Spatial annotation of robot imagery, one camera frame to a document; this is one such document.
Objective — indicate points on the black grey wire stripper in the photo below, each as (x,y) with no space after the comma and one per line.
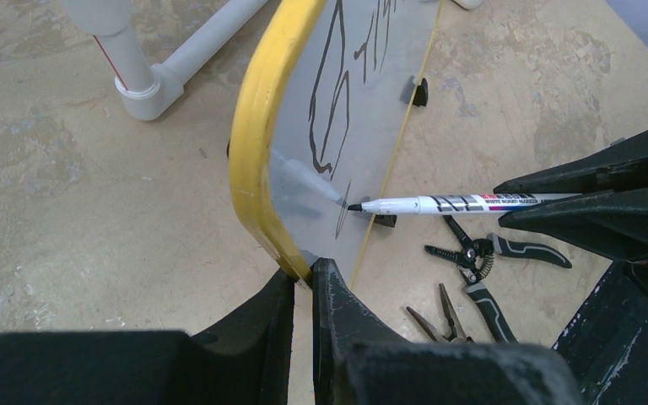
(475,261)

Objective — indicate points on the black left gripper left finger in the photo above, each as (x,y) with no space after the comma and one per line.
(241,359)

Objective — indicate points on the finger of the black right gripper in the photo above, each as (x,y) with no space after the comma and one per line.
(620,167)

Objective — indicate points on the white PVC pipe frame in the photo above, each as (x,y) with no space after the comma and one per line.
(162,50)

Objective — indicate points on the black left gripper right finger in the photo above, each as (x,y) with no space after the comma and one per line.
(358,359)

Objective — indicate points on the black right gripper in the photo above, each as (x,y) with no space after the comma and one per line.
(605,343)

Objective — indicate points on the white whiteboard marker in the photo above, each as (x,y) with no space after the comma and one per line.
(456,204)

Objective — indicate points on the yellow framed whiteboard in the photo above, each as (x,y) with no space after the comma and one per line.
(291,182)

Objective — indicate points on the yellow handled needle-nose pliers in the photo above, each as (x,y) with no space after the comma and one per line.
(453,330)

